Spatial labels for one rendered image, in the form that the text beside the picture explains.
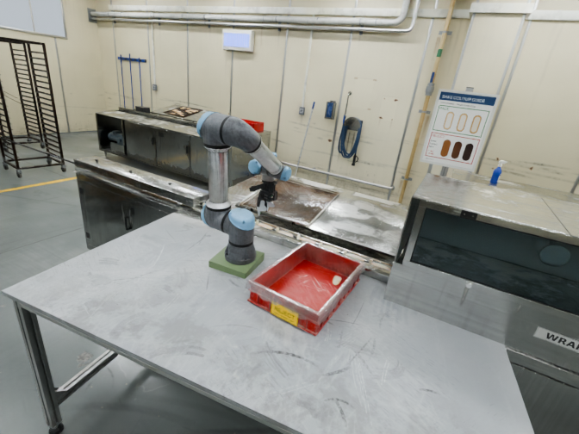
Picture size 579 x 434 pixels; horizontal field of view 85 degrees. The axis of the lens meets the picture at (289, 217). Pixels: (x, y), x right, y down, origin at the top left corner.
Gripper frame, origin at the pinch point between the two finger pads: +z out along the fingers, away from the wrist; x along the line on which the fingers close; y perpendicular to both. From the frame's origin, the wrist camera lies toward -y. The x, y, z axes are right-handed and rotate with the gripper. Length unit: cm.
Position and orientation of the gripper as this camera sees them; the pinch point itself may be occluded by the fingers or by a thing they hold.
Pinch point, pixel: (262, 211)
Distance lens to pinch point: 187.3
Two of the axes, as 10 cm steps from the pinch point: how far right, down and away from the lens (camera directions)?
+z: -1.1, 9.1, 3.9
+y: 8.7, 2.8, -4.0
